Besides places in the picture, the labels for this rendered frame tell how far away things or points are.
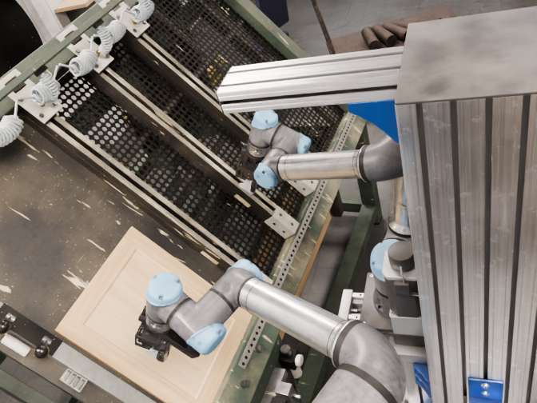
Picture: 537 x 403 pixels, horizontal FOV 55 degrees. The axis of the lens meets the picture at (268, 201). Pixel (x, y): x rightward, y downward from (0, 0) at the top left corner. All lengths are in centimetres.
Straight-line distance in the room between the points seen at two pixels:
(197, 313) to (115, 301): 71
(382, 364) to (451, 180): 32
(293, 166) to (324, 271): 187
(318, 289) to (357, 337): 223
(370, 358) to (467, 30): 55
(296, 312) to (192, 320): 23
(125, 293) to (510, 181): 131
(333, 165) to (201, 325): 54
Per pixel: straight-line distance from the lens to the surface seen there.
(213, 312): 111
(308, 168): 138
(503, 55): 84
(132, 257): 185
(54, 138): 193
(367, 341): 92
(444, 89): 77
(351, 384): 87
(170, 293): 111
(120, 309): 178
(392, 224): 161
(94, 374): 170
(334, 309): 282
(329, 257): 329
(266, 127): 156
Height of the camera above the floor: 244
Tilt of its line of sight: 40 degrees down
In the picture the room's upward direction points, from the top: 20 degrees counter-clockwise
